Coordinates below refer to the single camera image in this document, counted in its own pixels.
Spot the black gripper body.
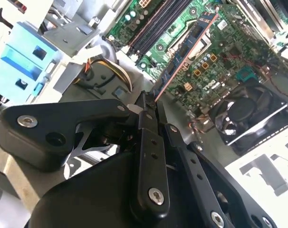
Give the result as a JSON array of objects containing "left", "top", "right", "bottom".
[{"left": 29, "top": 152, "right": 208, "bottom": 228}]

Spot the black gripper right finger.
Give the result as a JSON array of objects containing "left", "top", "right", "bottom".
[{"left": 147, "top": 94, "right": 278, "bottom": 228}]

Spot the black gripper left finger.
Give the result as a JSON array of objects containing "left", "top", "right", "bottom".
[{"left": 0, "top": 91, "right": 170, "bottom": 219}]

